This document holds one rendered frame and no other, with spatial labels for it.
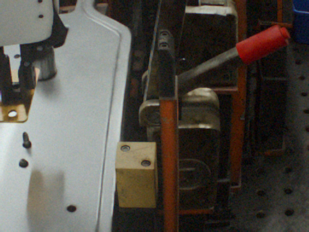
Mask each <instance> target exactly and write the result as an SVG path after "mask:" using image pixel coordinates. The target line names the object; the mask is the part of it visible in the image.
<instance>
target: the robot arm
mask: <svg viewBox="0 0 309 232"><path fill-rule="evenodd" d="M66 34H67V29H66V27H65V26H64V23H63V22H62V20H61V19H60V17H59V0H0V93H1V101H2V102H7V101H8V99H9V95H8V89H9V87H10V84H11V82H13V80H12V75H11V66H10V57H9V56H8V54H4V46H9V45H16V44H19V46H20V47H19V49H20V54H21V61H20V63H21V64H20V66H19V69H18V79H19V86H20V91H21V99H22V101H23V102H28V99H29V96H30V93H31V90H32V89H35V87H36V69H35V62H34V61H35V60H36V59H37V58H38V57H39V56H40V55H41V54H42V53H43V52H44V50H45V49H46V48H48V47H51V46H54V45H57V44H59V43H61V42H63V41H64V40H65V38H66Z"/></svg>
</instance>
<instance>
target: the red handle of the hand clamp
mask: <svg viewBox="0 0 309 232"><path fill-rule="evenodd" d="M289 38H290V36H289V34H288V31H287V29H285V27H282V28H281V27H280V25H278V24H276V25H274V26H273V27H270V28H268V29H266V30H265V31H262V32H260V33H258V34H256V35H254V36H252V37H249V38H248V39H246V40H244V41H241V42H240V43H237V44H236V47H234V48H232V49H231V50H228V51H227V52H225V53H221V54H220V55H219V56H216V57H214V58H212V59H210V60H208V61H206V62H204V63H202V64H201V65H197V66H196V67H194V68H193V69H191V70H189V71H185V72H183V73H182V74H180V75H178V76H177V80H178V98H179V97H181V96H183V95H184V94H186V93H188V92H191V91H193V90H195V89H197V88H199V87H201V86H202V85H204V84H206V83H208V82H211V81H213V80H215V79H217V78H218V77H220V76H223V75H225V74H227V73H228V72H229V71H233V70H234V69H236V68H238V67H241V66H242V65H244V64H246V65H249V64H251V63H252V62H253V63H254V62H255V61H257V60H260V59H261V58H262V57H265V56H268V55H269V54H270V53H273V52H274V51H277V50H279V49H281V48H283V47H285V46H287V45H288V40H287V39H289Z"/></svg>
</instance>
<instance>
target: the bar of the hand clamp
mask: <svg viewBox="0 0 309 232"><path fill-rule="evenodd" d="M186 3H187V0H159V7H158V13H157V17H156V23H155V28H154V35H153V42H152V46H151V54H150V61H149V65H148V73H147V81H146V85H145V93H144V102H145V101H147V100H152V99H158V100H159V76H158V37H159V30H169V31H170V33H171V35H173V37H174V52H175V69H176V63H177V57H178V54H179V47H180V38H181V35H182V29H183V20H184V17H185V9H186Z"/></svg>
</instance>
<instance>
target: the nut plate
mask: <svg viewBox="0 0 309 232"><path fill-rule="evenodd" d="M11 75H12V80H13V82H11V84H10V87H9V89H8V95H9V99H8V101H7V102H2V101H0V123H26V121H28V116H29V114H30V108H31V104H32V101H33V97H34V92H35V89H36V87H35V89H32V90H31V93H30V96H29V99H28V101H22V99H21V91H20V86H19V79H18V69H14V70H12V71H11ZM39 75H40V70H39V69H38V68H36V85H37V81H38V79H39ZM11 112H15V113H16V115H14V116H12V117H11V116H9V114H10V113H11Z"/></svg>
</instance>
